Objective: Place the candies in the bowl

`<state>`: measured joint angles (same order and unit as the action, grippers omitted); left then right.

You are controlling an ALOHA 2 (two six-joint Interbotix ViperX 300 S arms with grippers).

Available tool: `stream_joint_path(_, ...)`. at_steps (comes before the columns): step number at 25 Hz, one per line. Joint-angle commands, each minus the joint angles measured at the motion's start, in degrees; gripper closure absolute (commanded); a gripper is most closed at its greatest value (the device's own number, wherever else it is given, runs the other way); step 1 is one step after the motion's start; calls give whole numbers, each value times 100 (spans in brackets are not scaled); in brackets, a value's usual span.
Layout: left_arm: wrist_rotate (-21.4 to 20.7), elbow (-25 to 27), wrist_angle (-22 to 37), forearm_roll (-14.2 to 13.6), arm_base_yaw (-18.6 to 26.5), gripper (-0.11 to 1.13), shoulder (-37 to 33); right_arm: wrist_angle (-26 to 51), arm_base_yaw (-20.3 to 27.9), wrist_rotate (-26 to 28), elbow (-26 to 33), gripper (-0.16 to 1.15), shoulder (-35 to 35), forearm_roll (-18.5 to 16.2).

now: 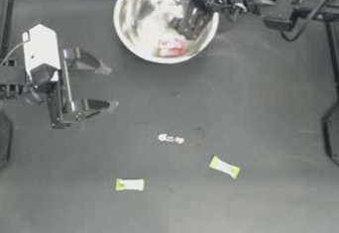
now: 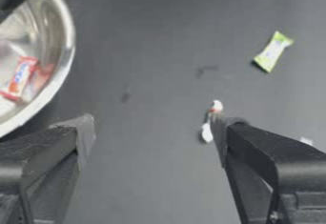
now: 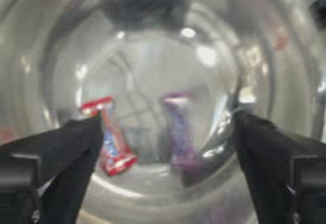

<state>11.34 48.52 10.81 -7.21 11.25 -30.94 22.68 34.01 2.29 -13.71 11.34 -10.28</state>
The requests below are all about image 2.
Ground white black red twist candy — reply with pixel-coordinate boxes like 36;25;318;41
199;99;225;144

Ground green white candy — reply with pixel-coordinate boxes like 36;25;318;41
252;31;295;73

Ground steel bowl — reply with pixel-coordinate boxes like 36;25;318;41
0;0;77;139

